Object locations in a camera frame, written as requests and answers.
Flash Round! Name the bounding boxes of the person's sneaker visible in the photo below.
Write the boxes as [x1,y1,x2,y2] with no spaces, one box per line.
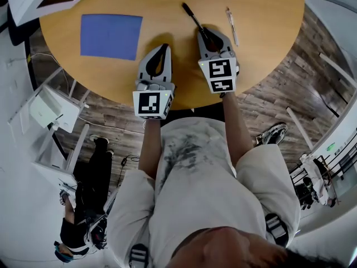
[255,122,288,147]

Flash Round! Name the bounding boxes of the round wooden table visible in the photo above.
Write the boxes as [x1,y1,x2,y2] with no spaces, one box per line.
[38,0,306,112]

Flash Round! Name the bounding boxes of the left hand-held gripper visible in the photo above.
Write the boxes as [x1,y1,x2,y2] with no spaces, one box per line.
[132,43,176,121]

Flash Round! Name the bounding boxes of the black marker pen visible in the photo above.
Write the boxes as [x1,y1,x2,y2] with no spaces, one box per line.
[181,2,217,50]

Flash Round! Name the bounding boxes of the person's head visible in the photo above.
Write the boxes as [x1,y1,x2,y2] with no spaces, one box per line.
[167,226,288,268]

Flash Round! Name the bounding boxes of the person's left forearm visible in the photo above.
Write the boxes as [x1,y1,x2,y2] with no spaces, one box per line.
[138,118,163,179]

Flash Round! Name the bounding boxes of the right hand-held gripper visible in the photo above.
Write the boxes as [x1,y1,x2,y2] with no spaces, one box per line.
[196,27,240,95]

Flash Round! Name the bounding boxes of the person's right forearm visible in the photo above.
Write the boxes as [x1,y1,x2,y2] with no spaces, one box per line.
[221,92,255,169]

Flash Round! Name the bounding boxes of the person's right strap buckle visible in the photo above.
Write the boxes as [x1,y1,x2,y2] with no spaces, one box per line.
[264,213,289,247]

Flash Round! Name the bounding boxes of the white work table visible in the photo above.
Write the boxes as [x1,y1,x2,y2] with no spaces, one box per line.
[30,124,90,184]

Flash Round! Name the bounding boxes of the person's white shirt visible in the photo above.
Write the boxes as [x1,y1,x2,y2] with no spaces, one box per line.
[107,116,301,268]

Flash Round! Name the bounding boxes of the blue notebook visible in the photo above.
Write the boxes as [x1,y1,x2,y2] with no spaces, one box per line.
[80,13,144,61]

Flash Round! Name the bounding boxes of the black metal railing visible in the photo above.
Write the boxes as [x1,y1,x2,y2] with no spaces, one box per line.
[290,142,357,206]

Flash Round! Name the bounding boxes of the black floor cable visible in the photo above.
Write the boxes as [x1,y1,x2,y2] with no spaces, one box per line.
[117,154,140,186]

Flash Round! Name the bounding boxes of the person's black trousers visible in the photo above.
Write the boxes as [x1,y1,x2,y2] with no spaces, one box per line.
[164,107,225,123]

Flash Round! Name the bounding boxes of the clear ballpoint pen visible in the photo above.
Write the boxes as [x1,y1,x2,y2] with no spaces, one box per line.
[225,6,240,47]

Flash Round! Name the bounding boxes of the person's left strap buckle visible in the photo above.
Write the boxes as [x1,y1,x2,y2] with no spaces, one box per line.
[128,243,149,268]

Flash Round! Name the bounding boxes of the person's strap buckle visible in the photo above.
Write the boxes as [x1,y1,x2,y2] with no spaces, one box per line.
[128,243,149,268]
[264,213,289,247]

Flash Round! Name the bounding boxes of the white floor cable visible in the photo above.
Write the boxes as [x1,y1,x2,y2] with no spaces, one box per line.
[78,116,146,136]

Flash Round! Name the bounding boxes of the white metal bar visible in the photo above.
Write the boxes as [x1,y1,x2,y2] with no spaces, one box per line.
[286,107,313,152]

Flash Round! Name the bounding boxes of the white flat box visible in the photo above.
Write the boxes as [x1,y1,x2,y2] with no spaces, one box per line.
[29,93,64,128]

